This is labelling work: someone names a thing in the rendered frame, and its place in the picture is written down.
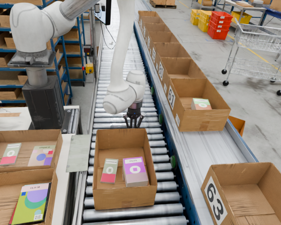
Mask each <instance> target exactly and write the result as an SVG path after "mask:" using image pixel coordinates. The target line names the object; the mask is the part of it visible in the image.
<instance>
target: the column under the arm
mask: <svg viewBox="0 0 281 225"><path fill-rule="evenodd" d="M47 79H48V82H47V84H45V85H43V86H32V85H30V84H29V80H28V79H27V81H26V82H25V84H24V86H23V88H22V92H23V95H24V98H25V101H26V104H27V107H28V111H29V114H30V117H31V120H32V121H31V123H30V126H29V128H28V130H35V129H60V130H61V133H62V134H65V133H67V132H68V128H69V122H70V116H71V111H72V110H64V106H63V101H62V95H61V90H60V85H59V80H58V76H56V75H47Z"/></svg>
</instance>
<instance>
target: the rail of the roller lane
mask: <svg viewBox="0 0 281 225"><path fill-rule="evenodd" d="M104 28H105V24H102V31H103V33H102V31H101V37H100V43H99V51H98V57H97V62H98V76H99V71H100V63H101V62H100V61H101V55H102V54H101V53H102V46H103V45H102V44H103V34H104ZM98 79H99V77H98V78H96V79H95V78H94V83H93V89H92V95H91V105H90V110H89V116H88V122H87V130H86V134H89V135H90V142H89V156H88V161H89V160H90V158H91V155H90V152H91V143H92V140H91V139H92V136H93V134H92V132H93V129H94V128H93V126H94V122H93V120H94V118H95V117H94V115H95V108H96V107H95V105H96V99H97V98H96V97H97V89H98V82H99V81H98ZM88 176H89V174H88V172H87V171H80V175H79V183H78V189H77V195H76V201H75V207H74V216H73V221H72V225H83V217H82V215H83V212H84V210H85V204H84V201H85V198H86V192H85V190H86V188H87V177H88Z"/></svg>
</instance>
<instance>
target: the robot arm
mask: <svg viewBox="0 0 281 225"><path fill-rule="evenodd" d="M99 1H100V0H65V1H64V2H61V1H56V2H54V3H52V4H51V5H49V6H47V7H45V8H43V10H40V9H39V8H38V7H37V6H35V5H33V4H31V3H17V4H15V5H14V6H13V7H12V8H11V12H10V27H11V32H12V37H13V40H14V43H15V46H16V49H17V55H16V56H15V58H14V59H12V63H25V64H26V65H31V64H33V63H39V64H48V63H49V58H50V55H51V54H52V50H47V46H46V43H47V42H48V41H49V40H50V39H53V38H57V37H60V36H62V35H64V34H66V33H68V32H69V31H70V30H71V28H72V27H73V26H74V25H75V22H76V18H77V17H78V16H80V15H81V14H82V13H84V12H85V11H87V10H88V9H89V8H91V7H92V6H93V5H95V4H96V3H98V2H99ZM117 4H118V7H119V12H120V25H119V31H118V35H117V40H116V45H115V49H114V54H113V58H112V64H111V73H110V84H109V86H108V87H107V93H106V96H105V98H104V100H103V108H104V110H105V111H106V112H107V113H109V114H115V115H116V114H119V113H121V112H123V111H124V110H126V109H128V111H127V114H123V118H124V119H125V122H126V126H127V129H133V128H139V127H140V125H141V122H142V120H143V119H144V117H145V116H144V114H141V107H142V103H143V96H144V93H145V75H144V73H143V72H142V71H140V70H131V71H129V73H128V75H127V77H126V80H125V81H124V79H123V67H124V61H125V58H126V54H127V50H128V46H129V42H130V38H131V35H132V29H133V24H134V13H135V0H117ZM127 116H128V117H129V118H130V125H129V124H128V120H127ZM139 116H140V118H139V121H138V124H136V123H137V118H138V117H139ZM133 119H134V126H132V120H133Z"/></svg>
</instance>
